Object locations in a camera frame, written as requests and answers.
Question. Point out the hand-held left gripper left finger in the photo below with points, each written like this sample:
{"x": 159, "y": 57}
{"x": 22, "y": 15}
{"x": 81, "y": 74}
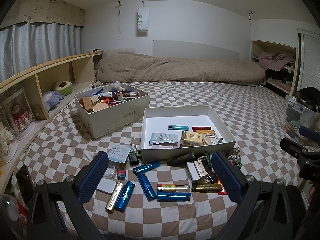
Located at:
{"x": 93, "y": 176}

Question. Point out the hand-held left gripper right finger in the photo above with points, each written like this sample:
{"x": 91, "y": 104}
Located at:
{"x": 226, "y": 177}

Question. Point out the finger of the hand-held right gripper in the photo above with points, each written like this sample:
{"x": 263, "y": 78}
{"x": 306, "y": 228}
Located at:
{"x": 291, "y": 147}
{"x": 310, "y": 133}

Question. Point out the dark brown gold lighter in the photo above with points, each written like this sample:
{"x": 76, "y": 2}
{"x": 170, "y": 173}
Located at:
{"x": 207, "y": 187}

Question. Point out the clear lighter orange label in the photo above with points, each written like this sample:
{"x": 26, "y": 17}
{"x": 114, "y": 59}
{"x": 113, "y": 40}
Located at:
{"x": 173, "y": 187}

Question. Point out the white shallow box lid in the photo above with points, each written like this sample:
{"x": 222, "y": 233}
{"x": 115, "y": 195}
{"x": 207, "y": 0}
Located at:
{"x": 175, "y": 117}

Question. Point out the person's right hand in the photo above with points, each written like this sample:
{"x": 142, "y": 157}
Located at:
{"x": 314, "y": 193}

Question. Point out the red flat pack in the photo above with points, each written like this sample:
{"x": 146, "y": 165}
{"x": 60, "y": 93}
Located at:
{"x": 222, "y": 191}

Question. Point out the clear plastic packet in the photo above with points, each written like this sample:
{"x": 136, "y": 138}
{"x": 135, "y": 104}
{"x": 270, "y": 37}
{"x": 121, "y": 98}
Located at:
{"x": 110, "y": 173}

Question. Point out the white flat case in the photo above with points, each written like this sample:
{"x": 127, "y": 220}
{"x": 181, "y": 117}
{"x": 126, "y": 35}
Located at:
{"x": 107, "y": 187}

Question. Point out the pile of hair clips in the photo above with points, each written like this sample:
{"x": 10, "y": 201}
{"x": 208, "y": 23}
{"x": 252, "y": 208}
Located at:
{"x": 231, "y": 156}

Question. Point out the clear plastic storage bin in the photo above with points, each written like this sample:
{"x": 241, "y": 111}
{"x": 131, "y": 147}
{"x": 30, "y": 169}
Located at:
{"x": 298, "y": 115}

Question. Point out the silver gold lighter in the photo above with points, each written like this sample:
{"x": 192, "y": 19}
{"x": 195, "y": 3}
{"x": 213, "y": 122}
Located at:
{"x": 114, "y": 197}

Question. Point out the teal sachet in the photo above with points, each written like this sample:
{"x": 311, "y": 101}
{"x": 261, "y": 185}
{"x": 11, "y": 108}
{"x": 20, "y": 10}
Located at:
{"x": 119, "y": 153}

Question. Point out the dark fluffy item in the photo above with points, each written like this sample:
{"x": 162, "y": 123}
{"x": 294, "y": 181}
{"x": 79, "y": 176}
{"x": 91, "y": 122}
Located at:
{"x": 310, "y": 97}

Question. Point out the small black clip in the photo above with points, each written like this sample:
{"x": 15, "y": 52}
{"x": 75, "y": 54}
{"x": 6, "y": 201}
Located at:
{"x": 220, "y": 140}

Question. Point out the dark brown long lighter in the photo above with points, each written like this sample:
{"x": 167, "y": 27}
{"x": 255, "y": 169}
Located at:
{"x": 181, "y": 158}

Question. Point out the yellow paper pack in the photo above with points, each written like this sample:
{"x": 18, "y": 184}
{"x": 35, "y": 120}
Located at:
{"x": 191, "y": 138}

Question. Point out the dark red lighter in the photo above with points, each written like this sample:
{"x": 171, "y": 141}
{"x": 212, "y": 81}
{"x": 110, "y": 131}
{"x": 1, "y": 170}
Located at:
{"x": 201, "y": 128}

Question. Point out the white shoe box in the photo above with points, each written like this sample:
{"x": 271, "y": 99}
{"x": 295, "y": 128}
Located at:
{"x": 120, "y": 120}

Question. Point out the teal lighter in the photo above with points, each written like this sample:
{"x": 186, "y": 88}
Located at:
{"x": 178, "y": 127}

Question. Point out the round beige compact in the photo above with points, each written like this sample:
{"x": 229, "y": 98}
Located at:
{"x": 101, "y": 107}

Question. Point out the grey foil sachet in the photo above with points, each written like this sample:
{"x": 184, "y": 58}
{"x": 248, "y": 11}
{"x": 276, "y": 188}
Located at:
{"x": 163, "y": 138}

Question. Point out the white louvered door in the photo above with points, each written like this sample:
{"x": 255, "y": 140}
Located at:
{"x": 308, "y": 60}

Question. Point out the cork wooden block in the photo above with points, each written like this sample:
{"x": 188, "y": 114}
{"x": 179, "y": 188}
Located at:
{"x": 86, "y": 102}

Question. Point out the pile of pink clothes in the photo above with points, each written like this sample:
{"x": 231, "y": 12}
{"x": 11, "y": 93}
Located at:
{"x": 275, "y": 60}

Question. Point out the checkered bed sheet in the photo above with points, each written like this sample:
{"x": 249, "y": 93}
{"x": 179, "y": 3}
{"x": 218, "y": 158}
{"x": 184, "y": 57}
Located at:
{"x": 200, "y": 95}

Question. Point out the purple plush toy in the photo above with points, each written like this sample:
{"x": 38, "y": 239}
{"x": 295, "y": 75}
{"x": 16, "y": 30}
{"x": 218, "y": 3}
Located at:
{"x": 52, "y": 100}

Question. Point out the clear bottle red label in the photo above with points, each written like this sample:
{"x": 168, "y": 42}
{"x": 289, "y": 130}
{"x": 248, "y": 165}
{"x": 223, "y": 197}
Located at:
{"x": 11, "y": 207}

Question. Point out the green round plush toy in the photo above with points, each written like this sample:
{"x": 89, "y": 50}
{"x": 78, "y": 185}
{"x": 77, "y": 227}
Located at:
{"x": 62, "y": 87}

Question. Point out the seashell ornament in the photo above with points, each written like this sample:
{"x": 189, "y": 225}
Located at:
{"x": 6, "y": 140}

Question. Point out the crumpled white tissue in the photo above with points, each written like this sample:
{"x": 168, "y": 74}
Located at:
{"x": 116, "y": 83}

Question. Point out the clear doll display case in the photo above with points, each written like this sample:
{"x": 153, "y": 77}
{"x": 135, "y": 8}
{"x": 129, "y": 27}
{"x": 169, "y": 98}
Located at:
{"x": 17, "y": 116}

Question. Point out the open wooden closet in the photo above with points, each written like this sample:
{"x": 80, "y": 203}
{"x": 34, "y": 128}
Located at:
{"x": 255, "y": 52}

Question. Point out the wooden bedside shelf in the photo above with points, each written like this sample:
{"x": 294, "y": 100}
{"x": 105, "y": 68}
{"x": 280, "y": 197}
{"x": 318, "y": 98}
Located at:
{"x": 50, "y": 67}

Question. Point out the beige quilted duvet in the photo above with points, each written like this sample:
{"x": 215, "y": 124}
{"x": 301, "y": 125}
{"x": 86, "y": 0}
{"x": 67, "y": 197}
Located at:
{"x": 175, "y": 67}

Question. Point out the grey curtain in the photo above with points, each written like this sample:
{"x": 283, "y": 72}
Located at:
{"x": 37, "y": 45}

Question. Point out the hanging white paper bag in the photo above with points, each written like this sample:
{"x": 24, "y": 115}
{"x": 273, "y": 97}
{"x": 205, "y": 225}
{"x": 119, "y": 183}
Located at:
{"x": 143, "y": 20}

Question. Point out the beige printed curtain valance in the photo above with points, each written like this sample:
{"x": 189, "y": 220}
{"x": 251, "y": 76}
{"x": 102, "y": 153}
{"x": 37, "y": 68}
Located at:
{"x": 45, "y": 10}

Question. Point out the white wall panel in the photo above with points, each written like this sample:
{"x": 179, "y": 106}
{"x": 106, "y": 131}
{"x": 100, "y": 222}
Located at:
{"x": 195, "y": 51}

